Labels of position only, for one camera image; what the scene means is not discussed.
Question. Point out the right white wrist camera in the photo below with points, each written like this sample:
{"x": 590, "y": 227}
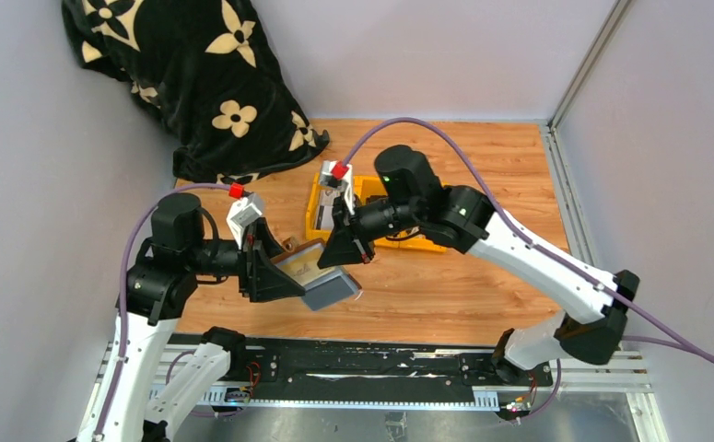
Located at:
{"x": 339, "y": 176}

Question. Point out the yellow bin left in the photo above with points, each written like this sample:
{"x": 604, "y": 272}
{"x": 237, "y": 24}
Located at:
{"x": 310, "y": 232}

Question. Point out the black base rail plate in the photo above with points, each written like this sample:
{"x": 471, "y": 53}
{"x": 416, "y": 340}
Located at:
{"x": 372, "y": 373}

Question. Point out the brown leather card holder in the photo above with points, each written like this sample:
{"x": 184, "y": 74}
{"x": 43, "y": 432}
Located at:
{"x": 323, "y": 287}

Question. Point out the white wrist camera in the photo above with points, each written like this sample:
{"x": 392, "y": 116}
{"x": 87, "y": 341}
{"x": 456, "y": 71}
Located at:
{"x": 339, "y": 176}
{"x": 242, "y": 213}

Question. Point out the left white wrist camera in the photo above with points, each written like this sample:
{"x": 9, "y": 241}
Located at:
{"x": 242, "y": 213}

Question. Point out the yellow bin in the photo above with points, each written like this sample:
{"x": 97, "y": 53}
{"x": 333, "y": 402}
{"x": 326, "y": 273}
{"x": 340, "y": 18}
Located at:
{"x": 369, "y": 189}
{"x": 421, "y": 244}
{"x": 310, "y": 232}

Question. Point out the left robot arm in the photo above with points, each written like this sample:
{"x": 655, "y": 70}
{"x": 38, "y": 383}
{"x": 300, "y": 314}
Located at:
{"x": 158, "y": 276}

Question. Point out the black floral blanket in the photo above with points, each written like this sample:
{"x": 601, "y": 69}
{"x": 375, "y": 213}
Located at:
{"x": 205, "y": 70}

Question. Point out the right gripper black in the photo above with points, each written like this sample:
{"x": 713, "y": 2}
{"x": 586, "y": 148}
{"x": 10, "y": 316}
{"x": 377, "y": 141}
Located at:
{"x": 345, "y": 247}

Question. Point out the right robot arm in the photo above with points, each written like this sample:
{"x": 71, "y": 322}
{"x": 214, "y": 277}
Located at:
{"x": 591, "y": 322}

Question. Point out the silver cards pile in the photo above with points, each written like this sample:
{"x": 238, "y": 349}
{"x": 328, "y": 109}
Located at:
{"x": 323, "y": 219}

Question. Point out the aluminium frame post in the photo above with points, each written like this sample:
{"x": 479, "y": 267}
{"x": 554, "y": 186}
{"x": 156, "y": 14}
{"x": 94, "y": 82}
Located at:
{"x": 592, "y": 56}

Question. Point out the yellow bin right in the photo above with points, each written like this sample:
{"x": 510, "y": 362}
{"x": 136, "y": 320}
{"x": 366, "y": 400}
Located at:
{"x": 421, "y": 244}

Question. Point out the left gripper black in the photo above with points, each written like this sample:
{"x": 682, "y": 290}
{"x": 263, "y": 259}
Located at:
{"x": 259, "y": 273}

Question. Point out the yellow bin middle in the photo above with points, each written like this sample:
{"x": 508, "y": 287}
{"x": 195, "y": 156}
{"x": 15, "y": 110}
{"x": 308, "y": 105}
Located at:
{"x": 369, "y": 189}

